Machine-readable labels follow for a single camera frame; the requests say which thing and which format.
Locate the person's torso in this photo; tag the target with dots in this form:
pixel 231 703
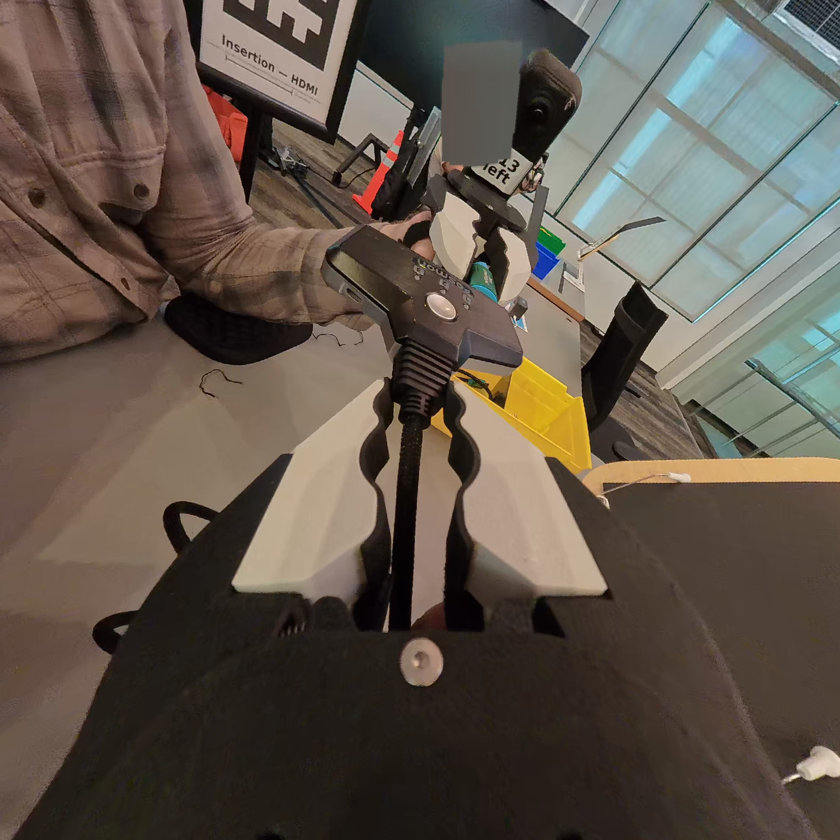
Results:
pixel 79 171

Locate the black board with wooden edge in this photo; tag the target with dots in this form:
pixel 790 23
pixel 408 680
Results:
pixel 735 630

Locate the orange striped traffic cone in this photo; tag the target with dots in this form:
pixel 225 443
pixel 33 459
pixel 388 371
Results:
pixel 378 177

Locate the small blue bin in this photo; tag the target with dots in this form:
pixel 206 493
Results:
pixel 545 263

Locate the green plastic bin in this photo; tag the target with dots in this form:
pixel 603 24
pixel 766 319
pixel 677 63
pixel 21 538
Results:
pixel 551 240

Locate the black monitor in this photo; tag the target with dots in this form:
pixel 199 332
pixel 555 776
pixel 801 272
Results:
pixel 420 53

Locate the person's left hand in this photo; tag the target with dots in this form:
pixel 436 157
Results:
pixel 418 239

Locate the person's left forearm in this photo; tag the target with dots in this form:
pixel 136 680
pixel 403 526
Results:
pixel 276 250

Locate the yellow plastic bin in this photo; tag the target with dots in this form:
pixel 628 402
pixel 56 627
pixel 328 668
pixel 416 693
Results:
pixel 545 414

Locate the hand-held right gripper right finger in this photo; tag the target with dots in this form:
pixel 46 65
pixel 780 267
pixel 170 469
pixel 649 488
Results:
pixel 532 525

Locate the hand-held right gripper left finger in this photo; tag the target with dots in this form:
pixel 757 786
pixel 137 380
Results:
pixel 309 525

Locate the black and white tag board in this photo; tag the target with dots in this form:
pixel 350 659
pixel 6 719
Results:
pixel 276 53

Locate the black textured pad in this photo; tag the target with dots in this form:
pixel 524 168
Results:
pixel 236 331

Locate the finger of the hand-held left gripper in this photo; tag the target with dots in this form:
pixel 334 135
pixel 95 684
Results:
pixel 515 269
pixel 453 236

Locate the black office chair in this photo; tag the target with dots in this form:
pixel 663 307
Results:
pixel 624 348

